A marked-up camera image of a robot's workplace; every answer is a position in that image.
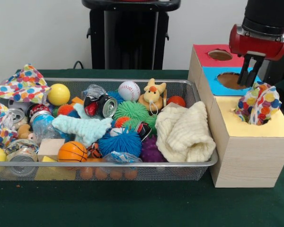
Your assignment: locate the yellow ball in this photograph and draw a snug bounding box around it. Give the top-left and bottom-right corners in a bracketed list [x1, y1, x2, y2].
[47, 83, 71, 106]

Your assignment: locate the wooden box with three holes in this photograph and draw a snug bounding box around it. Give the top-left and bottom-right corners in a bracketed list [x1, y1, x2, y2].
[187, 44, 284, 189]

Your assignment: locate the blue spiky puffer ball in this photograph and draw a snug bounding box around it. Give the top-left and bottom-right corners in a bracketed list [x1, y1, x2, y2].
[98, 127, 142, 158]

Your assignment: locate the white toy baseball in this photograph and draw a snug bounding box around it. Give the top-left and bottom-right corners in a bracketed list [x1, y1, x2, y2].
[118, 81, 142, 102]

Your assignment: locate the orange toy basketball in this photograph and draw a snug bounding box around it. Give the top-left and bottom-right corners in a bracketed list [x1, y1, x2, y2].
[58, 141, 89, 163]

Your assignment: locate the green spiky puffer ball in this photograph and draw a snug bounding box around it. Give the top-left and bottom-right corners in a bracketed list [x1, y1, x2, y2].
[113, 101, 150, 121]

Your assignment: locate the silver mesh bin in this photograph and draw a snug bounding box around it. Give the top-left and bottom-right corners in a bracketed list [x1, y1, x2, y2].
[0, 78, 219, 182]

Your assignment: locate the dark green table cloth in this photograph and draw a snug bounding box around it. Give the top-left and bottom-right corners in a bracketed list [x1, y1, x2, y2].
[0, 68, 284, 227]

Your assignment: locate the yellow plush chick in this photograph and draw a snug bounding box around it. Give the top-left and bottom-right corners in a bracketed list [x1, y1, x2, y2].
[138, 78, 168, 113]

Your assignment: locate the light blue muslin cloth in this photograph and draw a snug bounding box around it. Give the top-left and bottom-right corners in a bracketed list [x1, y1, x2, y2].
[52, 103, 113, 148]

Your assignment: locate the red orange ball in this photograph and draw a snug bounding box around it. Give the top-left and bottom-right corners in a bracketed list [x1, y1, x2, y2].
[167, 96, 186, 108]

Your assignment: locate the cream muslin cloth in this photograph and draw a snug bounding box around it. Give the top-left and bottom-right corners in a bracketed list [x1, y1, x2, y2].
[155, 101, 216, 163]

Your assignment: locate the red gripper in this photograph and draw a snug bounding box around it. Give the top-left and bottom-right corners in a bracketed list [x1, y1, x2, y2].
[229, 23, 284, 87]

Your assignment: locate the polka dot cloth white backing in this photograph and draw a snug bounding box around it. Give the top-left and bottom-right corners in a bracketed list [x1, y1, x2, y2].
[235, 81, 282, 126]

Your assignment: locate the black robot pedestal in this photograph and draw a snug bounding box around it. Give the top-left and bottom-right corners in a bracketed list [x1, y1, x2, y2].
[81, 0, 183, 70]

